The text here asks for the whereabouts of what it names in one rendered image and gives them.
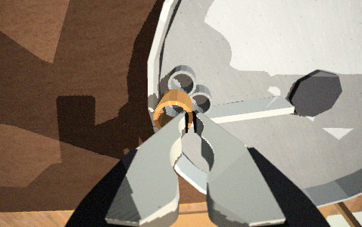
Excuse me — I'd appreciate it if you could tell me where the bronze bushing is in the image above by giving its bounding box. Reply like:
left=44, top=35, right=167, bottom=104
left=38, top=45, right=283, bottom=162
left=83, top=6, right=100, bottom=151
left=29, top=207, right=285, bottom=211
left=154, top=89, right=193, bottom=129

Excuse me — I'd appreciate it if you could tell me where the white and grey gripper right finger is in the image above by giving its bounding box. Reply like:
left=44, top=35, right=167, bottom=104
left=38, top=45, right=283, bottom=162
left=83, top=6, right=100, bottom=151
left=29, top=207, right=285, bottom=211
left=192, top=110, right=331, bottom=227

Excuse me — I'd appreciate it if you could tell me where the grey metal ring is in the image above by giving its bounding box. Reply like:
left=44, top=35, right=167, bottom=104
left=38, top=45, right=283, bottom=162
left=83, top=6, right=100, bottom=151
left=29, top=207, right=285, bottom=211
left=162, top=105, right=185, bottom=117
left=168, top=65, right=197, bottom=96
left=189, top=85, right=213, bottom=115

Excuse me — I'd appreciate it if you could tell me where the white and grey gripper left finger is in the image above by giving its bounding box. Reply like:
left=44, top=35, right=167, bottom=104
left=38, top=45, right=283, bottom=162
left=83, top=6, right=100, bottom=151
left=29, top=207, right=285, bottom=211
left=65, top=110, right=189, bottom=227

